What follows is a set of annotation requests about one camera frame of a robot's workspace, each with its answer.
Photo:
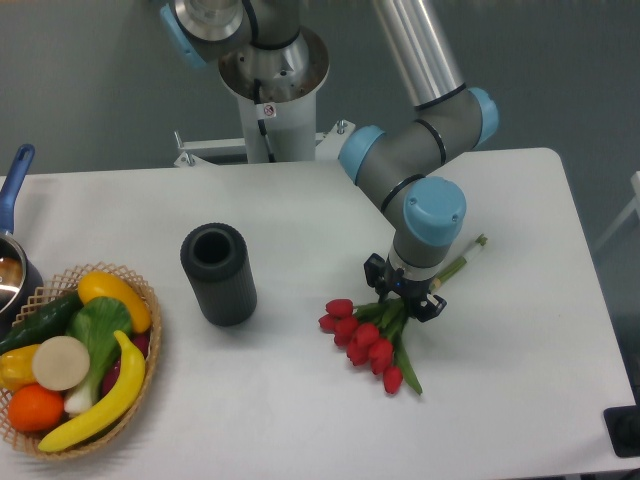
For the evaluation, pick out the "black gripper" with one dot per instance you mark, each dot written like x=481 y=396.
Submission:
x=408 y=283

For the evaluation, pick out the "red tulip bouquet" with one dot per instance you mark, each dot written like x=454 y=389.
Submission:
x=372 y=334

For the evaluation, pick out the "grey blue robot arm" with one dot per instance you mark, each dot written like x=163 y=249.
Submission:
x=397 y=172

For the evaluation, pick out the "dark grey ribbed vase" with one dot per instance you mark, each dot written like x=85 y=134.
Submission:
x=215 y=259

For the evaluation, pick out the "black device at table edge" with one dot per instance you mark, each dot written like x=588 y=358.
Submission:
x=622 y=424

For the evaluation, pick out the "dark red vegetable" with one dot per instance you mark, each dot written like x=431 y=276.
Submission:
x=142 y=342

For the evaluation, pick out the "yellow banana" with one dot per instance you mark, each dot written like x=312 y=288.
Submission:
x=107 y=410

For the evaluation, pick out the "green bok choy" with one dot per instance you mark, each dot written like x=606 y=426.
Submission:
x=94 y=326

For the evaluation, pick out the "yellow squash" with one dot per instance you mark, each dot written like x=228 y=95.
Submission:
x=102 y=284

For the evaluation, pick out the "green cucumber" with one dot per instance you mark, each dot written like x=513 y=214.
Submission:
x=48 y=321

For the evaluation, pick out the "beige round disc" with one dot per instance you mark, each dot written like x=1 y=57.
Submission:
x=60 y=363

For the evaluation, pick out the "orange fruit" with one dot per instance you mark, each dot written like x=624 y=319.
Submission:
x=34 y=408

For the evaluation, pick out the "yellow bell pepper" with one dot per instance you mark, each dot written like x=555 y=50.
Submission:
x=16 y=367

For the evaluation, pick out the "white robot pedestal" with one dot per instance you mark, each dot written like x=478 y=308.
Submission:
x=276 y=93

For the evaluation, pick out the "white chair frame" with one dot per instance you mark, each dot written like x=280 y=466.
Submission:
x=623 y=223

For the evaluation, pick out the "blue handled saucepan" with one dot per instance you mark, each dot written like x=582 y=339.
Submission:
x=19 y=277

